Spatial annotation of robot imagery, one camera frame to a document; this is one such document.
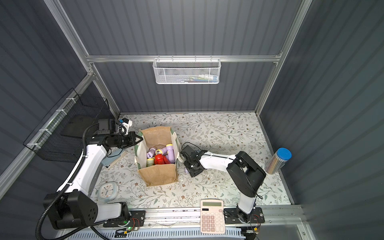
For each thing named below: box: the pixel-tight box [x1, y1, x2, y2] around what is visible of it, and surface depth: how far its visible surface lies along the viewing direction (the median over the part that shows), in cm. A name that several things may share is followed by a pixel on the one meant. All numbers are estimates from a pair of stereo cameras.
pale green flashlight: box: [146, 158, 154, 167], surface depth 87 cm
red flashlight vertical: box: [154, 153, 170, 165], surface depth 86 cm
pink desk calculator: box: [200, 199, 226, 234], surface depth 74 cm
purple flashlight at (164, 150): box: [161, 147, 168, 155], surface depth 93 cm
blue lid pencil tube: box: [265, 147, 293, 175], surface depth 77 cm
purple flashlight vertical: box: [146, 148, 156, 159], surface depth 88 cm
